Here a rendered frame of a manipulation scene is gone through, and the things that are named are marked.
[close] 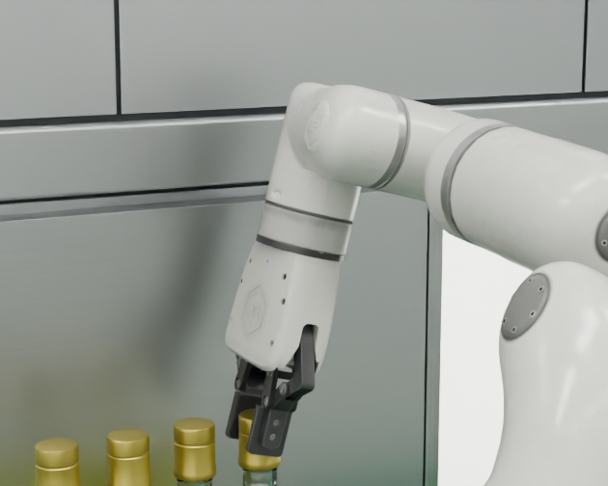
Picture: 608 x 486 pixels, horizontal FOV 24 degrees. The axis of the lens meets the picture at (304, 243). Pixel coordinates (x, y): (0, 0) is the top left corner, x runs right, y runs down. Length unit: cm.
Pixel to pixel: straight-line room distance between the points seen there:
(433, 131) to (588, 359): 39
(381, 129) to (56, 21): 32
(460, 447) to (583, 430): 73
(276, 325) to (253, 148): 21
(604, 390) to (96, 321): 62
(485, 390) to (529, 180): 60
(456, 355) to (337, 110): 43
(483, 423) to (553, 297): 71
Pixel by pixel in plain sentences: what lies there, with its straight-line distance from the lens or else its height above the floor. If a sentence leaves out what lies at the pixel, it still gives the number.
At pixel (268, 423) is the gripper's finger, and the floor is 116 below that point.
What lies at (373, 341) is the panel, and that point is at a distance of 135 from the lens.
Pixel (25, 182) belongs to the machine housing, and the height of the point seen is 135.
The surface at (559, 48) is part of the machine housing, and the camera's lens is 146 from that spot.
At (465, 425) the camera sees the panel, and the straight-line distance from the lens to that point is 144.
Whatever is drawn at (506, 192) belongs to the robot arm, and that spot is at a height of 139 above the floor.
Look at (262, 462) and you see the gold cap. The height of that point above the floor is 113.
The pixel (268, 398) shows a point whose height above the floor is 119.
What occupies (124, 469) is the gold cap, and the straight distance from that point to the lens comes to 113.
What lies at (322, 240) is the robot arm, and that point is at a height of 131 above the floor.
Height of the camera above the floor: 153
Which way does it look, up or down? 11 degrees down
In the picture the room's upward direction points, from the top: straight up
